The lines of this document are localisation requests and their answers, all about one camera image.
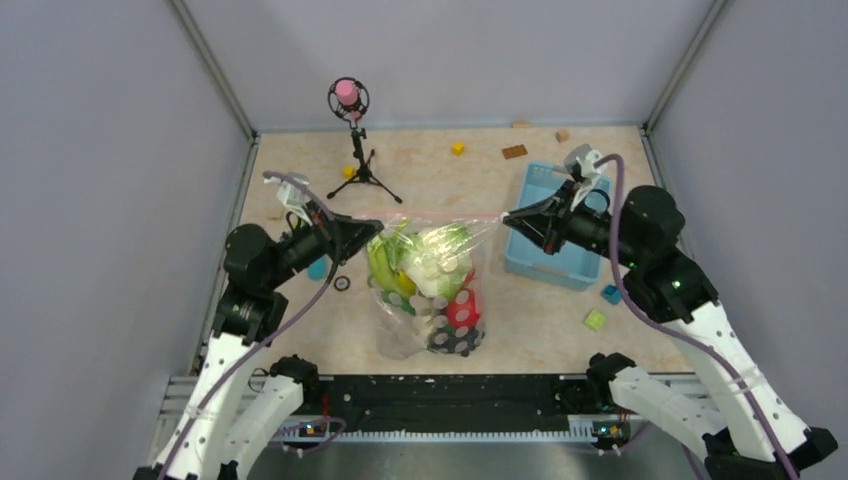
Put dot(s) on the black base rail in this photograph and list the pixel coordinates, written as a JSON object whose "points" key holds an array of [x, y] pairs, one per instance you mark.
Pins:
{"points": [[463, 404]]}

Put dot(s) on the small tan cube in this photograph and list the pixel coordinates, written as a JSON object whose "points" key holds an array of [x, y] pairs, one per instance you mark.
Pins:
{"points": [[562, 135]]}

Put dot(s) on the clear zip top bag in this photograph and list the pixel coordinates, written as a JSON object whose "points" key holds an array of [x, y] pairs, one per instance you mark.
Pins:
{"points": [[402, 335]]}

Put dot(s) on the blue lego block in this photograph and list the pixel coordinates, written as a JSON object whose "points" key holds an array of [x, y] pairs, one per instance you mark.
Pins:
{"points": [[611, 294]]}

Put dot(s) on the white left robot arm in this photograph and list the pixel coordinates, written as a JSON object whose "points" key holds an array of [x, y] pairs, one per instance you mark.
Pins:
{"points": [[214, 438]]}

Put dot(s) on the brown brick block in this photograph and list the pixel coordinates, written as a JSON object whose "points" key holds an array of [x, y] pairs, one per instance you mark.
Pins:
{"points": [[515, 151]]}

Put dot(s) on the black grape bunch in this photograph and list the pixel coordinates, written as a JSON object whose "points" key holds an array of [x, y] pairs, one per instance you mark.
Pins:
{"points": [[449, 341]]}

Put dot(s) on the yellow banana pepper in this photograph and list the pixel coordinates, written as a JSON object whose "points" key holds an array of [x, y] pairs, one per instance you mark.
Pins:
{"points": [[404, 286]]}

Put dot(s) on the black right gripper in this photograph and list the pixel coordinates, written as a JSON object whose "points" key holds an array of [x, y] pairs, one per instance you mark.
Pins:
{"points": [[547, 219]]}

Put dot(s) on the red tomato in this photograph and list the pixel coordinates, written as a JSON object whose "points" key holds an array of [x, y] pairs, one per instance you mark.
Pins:
{"points": [[463, 310]]}

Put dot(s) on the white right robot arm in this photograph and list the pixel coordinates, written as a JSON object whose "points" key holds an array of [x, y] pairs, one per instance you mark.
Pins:
{"points": [[745, 431]]}

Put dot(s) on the white cauliflower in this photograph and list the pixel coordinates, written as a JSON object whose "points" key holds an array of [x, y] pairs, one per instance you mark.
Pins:
{"points": [[438, 259]]}

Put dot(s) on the light blue plastic basket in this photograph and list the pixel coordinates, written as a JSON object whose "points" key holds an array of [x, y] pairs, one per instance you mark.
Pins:
{"points": [[536, 248]]}

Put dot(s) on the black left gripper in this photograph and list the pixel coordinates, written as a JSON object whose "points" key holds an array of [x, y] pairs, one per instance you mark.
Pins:
{"points": [[324, 225]]}

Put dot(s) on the teal silicone tool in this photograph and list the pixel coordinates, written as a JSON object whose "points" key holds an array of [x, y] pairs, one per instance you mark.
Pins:
{"points": [[317, 270]]}

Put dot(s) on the pink microphone on tripod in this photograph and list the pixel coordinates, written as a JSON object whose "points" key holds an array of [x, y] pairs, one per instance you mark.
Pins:
{"points": [[349, 100]]}

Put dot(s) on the light green lego brick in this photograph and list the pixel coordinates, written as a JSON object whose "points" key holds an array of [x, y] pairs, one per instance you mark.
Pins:
{"points": [[595, 320]]}

